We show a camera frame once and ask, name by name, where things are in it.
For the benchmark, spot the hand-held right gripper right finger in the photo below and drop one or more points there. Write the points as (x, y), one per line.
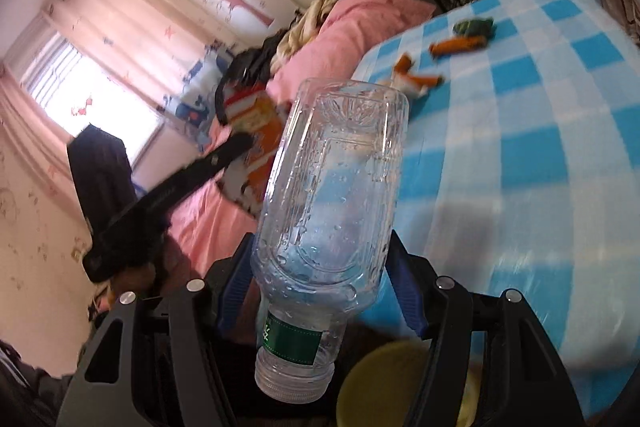
(407, 297)

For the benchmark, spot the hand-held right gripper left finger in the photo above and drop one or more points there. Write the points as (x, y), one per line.
(235, 287)

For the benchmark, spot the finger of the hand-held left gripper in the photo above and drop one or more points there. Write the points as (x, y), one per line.
(200, 169)

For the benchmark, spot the orange snack packet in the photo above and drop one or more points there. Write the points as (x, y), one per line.
(262, 127)

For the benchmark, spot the yellow waste bin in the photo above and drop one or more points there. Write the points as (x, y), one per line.
(380, 387)

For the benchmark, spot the clear plastic bottle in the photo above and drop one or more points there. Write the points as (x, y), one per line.
(330, 187)

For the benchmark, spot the orange white wrapper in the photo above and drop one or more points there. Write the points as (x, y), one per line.
(415, 84)
(404, 64)

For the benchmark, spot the long orange wrapper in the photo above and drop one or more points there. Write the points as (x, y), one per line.
(457, 45)

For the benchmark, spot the green snack wrapper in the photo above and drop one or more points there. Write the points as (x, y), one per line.
(472, 28)

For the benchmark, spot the person's left hand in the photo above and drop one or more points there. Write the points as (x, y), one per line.
(140, 281)

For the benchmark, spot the window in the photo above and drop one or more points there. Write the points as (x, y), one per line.
(75, 87)

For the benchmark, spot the pink curtain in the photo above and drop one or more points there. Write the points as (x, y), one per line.
(135, 22)
(25, 122)

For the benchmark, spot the cream clothes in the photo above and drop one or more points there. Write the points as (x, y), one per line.
(305, 27)

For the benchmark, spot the blue white checked tablecloth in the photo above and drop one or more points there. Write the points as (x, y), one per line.
(525, 157)

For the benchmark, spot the pink blanket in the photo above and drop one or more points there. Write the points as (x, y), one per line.
(345, 22)

